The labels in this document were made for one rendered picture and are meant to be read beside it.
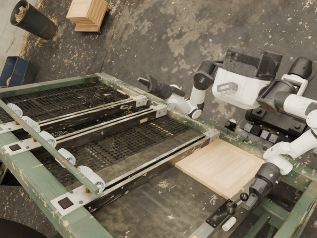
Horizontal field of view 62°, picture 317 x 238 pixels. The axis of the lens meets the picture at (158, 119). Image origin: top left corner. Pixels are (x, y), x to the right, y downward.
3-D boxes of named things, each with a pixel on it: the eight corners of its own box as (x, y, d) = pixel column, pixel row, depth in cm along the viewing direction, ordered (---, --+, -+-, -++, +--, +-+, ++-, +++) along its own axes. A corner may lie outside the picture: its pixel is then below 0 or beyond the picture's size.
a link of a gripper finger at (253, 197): (244, 204, 113) (251, 192, 115) (251, 208, 111) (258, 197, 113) (244, 202, 112) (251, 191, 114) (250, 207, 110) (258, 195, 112)
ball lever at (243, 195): (232, 208, 124) (252, 197, 115) (228, 211, 121) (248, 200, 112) (227, 200, 125) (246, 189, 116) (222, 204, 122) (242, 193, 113)
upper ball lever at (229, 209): (219, 221, 115) (238, 210, 106) (214, 225, 113) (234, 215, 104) (213, 213, 117) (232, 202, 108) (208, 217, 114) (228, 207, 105)
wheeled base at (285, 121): (280, 63, 263) (275, 47, 236) (338, 78, 233) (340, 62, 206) (251, 120, 264) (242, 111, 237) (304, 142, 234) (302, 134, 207)
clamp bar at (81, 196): (220, 141, 185) (228, 110, 174) (63, 234, 104) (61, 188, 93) (208, 135, 191) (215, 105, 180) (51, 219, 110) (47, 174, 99)
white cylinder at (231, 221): (227, 233, 114) (236, 223, 119) (228, 228, 113) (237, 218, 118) (221, 228, 116) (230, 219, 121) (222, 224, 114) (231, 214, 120)
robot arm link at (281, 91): (304, 97, 125) (282, 91, 137) (297, 85, 121) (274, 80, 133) (288, 116, 125) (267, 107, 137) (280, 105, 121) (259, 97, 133)
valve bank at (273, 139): (299, 143, 187) (296, 137, 167) (290, 161, 187) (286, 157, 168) (236, 117, 216) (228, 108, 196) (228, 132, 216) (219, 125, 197)
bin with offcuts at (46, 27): (61, 19, 507) (30, -3, 454) (52, 43, 502) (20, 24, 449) (46, 19, 537) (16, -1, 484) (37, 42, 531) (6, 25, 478)
